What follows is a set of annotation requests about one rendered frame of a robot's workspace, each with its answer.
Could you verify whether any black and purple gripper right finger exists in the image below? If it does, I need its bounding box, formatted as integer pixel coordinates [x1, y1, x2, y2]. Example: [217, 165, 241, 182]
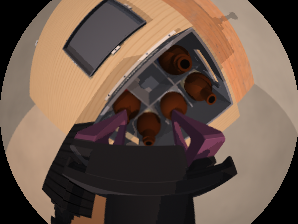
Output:
[171, 110, 225, 168]

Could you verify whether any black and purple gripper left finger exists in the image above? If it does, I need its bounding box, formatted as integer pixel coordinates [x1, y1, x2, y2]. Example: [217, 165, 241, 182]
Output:
[74, 110, 128, 145]

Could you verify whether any dark grey divided crate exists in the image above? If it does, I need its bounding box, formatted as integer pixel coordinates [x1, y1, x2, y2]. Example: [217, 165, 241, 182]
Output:
[93, 27, 233, 146]

